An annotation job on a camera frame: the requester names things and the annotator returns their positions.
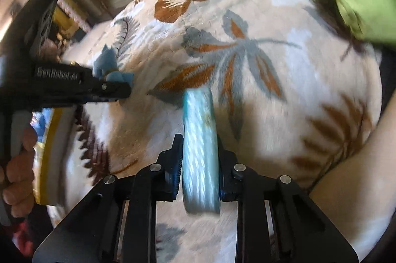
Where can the leaf printed blanket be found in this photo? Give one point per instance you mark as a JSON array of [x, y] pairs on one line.
[[278, 89]]

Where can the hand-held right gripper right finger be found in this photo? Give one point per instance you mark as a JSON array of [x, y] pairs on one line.
[[225, 185]]

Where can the person's leg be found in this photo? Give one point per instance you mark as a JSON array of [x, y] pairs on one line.
[[355, 188]]

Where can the blue glove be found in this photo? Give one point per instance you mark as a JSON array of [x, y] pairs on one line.
[[106, 63]]

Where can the person's left hand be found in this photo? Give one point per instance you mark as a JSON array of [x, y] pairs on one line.
[[20, 182]]

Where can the teal tissue packet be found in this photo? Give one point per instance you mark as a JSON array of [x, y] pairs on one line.
[[199, 142]]

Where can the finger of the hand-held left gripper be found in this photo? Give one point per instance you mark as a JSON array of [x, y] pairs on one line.
[[114, 91]]

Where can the person's left forearm red sleeve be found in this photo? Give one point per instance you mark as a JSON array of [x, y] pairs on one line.
[[23, 235]]

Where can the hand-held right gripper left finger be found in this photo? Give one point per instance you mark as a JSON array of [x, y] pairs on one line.
[[173, 176]]

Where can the yellow rimmed box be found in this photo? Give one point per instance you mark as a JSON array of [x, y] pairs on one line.
[[46, 164]]

